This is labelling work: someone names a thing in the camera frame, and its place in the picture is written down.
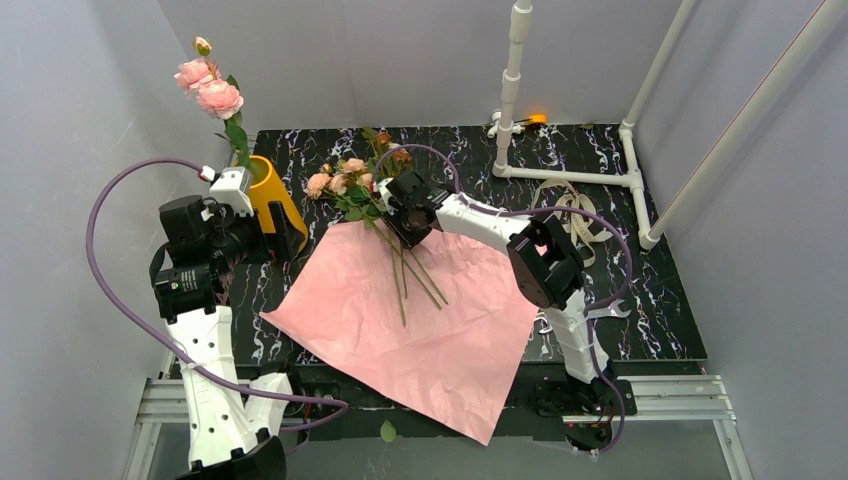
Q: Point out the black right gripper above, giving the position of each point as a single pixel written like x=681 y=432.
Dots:
x=396 y=208

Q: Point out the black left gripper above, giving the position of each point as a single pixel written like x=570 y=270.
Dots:
x=270 y=234

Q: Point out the yellow cylindrical vase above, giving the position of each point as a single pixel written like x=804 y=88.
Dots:
x=280 y=220

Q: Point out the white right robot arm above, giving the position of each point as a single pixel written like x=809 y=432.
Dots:
x=548 y=271

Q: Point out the pink rose stem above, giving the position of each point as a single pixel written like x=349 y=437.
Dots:
x=219 y=97

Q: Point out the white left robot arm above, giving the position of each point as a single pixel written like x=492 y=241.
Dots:
x=233 y=434

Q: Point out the silver open-end wrench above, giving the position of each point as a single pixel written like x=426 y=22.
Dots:
x=612 y=311

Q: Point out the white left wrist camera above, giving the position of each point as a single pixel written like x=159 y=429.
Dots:
x=230 y=187

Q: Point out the cream ribbon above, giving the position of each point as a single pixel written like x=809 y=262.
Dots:
x=577 y=226

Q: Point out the pink rose bouquet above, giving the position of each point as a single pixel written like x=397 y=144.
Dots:
x=351 y=185

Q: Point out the green fallen leaf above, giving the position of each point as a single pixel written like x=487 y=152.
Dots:
x=388 y=432

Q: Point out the pink wrapping paper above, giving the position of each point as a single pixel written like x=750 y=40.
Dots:
x=455 y=365

